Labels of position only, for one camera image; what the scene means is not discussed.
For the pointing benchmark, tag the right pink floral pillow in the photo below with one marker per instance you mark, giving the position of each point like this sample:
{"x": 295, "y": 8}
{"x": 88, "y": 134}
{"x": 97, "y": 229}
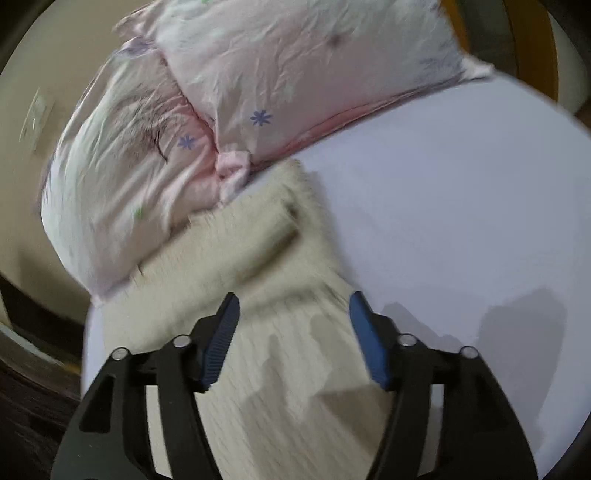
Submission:
{"x": 271, "y": 77}

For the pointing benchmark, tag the lavender bed sheet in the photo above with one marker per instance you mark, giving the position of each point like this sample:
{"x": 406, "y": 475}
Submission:
{"x": 464, "y": 216}

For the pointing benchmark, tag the dark cabinet at left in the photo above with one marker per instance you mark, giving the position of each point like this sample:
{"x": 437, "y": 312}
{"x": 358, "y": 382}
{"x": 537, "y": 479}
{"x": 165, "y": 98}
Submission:
{"x": 41, "y": 355}

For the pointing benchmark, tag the beige cable-knit sweater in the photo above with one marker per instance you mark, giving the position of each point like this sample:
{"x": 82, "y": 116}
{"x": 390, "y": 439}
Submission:
{"x": 294, "y": 400}

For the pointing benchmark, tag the pink floral pillow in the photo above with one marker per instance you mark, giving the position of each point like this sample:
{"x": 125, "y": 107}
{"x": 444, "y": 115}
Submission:
{"x": 131, "y": 166}
{"x": 271, "y": 77}

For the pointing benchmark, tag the left pink floral pillow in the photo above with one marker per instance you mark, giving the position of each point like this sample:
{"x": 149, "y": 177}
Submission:
{"x": 131, "y": 166}

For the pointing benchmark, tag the wooden headboard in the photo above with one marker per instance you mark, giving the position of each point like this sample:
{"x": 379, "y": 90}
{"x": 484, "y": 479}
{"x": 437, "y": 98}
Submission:
{"x": 515, "y": 36}

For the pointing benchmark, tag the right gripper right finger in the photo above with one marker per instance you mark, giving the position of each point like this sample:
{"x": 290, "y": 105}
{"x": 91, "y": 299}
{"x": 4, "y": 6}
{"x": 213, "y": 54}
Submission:
{"x": 450, "y": 418}

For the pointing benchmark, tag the white wall switch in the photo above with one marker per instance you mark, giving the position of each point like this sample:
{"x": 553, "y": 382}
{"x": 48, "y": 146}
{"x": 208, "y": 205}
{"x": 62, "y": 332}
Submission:
{"x": 36, "y": 119}

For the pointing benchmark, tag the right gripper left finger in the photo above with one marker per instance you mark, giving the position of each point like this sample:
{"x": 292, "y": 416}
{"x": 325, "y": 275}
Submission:
{"x": 140, "y": 416}

